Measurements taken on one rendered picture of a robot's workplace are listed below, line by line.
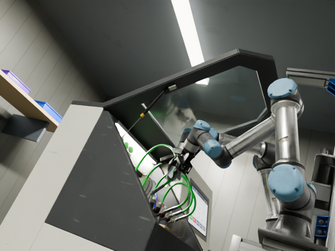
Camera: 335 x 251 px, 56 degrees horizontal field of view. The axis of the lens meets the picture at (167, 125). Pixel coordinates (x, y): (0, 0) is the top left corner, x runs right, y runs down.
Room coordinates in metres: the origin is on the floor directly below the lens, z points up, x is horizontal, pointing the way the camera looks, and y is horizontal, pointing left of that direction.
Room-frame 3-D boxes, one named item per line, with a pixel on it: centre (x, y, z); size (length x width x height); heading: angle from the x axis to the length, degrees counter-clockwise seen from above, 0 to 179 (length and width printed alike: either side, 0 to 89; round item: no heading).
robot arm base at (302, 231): (1.14, -0.58, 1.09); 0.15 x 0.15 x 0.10
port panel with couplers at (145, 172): (2.11, -0.01, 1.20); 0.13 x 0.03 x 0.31; 146
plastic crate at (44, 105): (3.02, 1.18, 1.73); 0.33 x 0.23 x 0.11; 154
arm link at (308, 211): (1.14, -0.58, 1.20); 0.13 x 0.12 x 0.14; 137
